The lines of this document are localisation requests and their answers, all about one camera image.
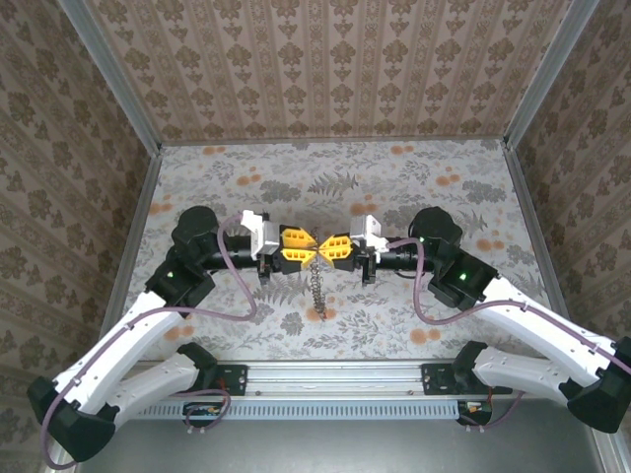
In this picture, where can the large metal keyring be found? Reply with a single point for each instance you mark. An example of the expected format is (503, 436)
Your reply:
(318, 290)

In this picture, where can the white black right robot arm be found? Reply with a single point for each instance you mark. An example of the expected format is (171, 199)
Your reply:
(542, 335)

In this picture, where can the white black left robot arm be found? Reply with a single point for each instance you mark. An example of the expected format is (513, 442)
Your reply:
(123, 355)

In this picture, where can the floral tablecloth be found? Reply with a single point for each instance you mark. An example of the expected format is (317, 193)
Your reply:
(394, 172)

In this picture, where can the black base electronics box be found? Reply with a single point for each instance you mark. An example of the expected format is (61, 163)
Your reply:
(202, 413)
(475, 411)

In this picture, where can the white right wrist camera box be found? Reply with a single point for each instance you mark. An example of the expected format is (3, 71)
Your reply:
(367, 229)

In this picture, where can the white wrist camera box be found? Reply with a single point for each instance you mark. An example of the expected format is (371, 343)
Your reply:
(263, 236)
(367, 229)

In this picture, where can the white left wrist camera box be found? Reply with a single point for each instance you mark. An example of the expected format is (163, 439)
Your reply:
(263, 236)

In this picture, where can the aluminium side rail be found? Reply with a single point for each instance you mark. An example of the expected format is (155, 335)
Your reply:
(146, 197)
(524, 197)

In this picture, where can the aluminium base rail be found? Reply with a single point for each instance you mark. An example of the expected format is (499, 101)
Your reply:
(320, 379)

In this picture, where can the black mount plate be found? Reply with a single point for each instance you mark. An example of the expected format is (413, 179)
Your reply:
(236, 379)
(436, 379)

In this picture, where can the aluminium frame post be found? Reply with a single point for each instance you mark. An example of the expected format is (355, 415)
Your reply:
(548, 74)
(114, 74)

